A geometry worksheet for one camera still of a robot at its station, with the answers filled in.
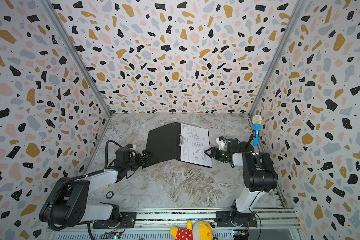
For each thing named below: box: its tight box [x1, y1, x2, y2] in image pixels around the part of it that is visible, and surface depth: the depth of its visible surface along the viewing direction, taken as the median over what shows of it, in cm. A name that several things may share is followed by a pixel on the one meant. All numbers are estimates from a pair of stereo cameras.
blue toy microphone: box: [251, 115, 263, 147], surface depth 87 cm
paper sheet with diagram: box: [180, 123, 212, 167], surface depth 99 cm
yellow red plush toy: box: [169, 220, 217, 240], surface depth 67 cm
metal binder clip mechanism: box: [178, 134, 184, 147], surface depth 97 cm
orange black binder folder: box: [142, 121, 213, 169], surface depth 96 cm
